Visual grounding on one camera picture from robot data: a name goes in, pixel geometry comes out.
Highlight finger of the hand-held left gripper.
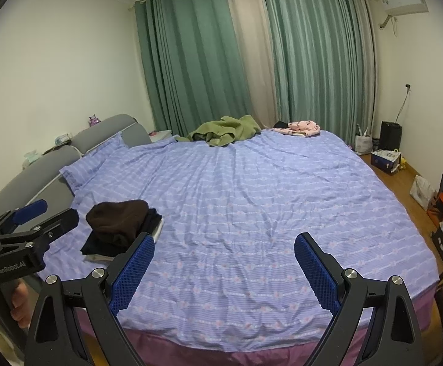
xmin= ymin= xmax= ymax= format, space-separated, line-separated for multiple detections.
xmin=0 ymin=199 xmax=49 ymax=234
xmin=0 ymin=209 xmax=80 ymax=254

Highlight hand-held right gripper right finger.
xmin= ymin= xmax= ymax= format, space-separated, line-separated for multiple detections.
xmin=295 ymin=232 xmax=425 ymax=366

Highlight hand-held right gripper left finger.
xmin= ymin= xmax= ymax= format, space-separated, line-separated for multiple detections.
xmin=25 ymin=232 xmax=157 ymax=366

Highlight brown pants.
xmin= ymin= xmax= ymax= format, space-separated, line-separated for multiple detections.
xmin=86 ymin=199 xmax=149 ymax=248

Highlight black folded pants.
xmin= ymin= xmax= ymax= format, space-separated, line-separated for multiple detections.
xmin=81 ymin=209 xmax=165 ymax=257

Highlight person's left hand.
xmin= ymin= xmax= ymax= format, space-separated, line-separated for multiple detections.
xmin=11 ymin=280 xmax=33 ymax=330

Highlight lilac floral pillow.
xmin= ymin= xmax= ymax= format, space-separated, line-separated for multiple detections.
xmin=59 ymin=133 xmax=128 ymax=193

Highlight lilac floral bed sheet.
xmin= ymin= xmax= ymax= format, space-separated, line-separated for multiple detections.
xmin=38 ymin=127 xmax=438 ymax=355

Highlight grey padded headboard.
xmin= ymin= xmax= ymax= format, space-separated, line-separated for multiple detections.
xmin=0 ymin=113 xmax=151 ymax=222

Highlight white plastic bag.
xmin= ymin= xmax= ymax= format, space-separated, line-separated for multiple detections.
xmin=410 ymin=175 xmax=436 ymax=210

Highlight blue and white box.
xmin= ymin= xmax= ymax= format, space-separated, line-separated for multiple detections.
xmin=370 ymin=149 xmax=402 ymax=174

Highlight white tote bag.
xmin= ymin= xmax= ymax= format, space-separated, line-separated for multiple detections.
xmin=354 ymin=124 xmax=374 ymax=156

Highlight white nightstand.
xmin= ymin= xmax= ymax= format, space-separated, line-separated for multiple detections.
xmin=149 ymin=130 xmax=174 ymax=144

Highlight orange item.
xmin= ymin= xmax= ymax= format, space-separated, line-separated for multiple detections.
xmin=427 ymin=192 xmax=443 ymax=215

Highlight pink printed garment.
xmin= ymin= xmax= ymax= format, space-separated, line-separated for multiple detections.
xmin=271 ymin=120 xmax=322 ymax=138

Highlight black tower heater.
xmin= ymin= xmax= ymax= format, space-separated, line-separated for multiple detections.
xmin=379 ymin=121 xmax=402 ymax=151

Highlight olive green garment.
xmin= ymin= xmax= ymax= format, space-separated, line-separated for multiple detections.
xmin=187 ymin=115 xmax=262 ymax=149

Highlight green curtain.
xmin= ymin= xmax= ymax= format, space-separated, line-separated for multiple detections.
xmin=261 ymin=0 xmax=363 ymax=138
xmin=135 ymin=0 xmax=254 ymax=138

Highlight white air conditioner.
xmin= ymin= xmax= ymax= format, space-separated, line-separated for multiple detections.
xmin=376 ymin=0 xmax=430 ymax=18

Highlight white air conditioner hose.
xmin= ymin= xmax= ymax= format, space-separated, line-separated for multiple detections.
xmin=378 ymin=14 xmax=398 ymax=37

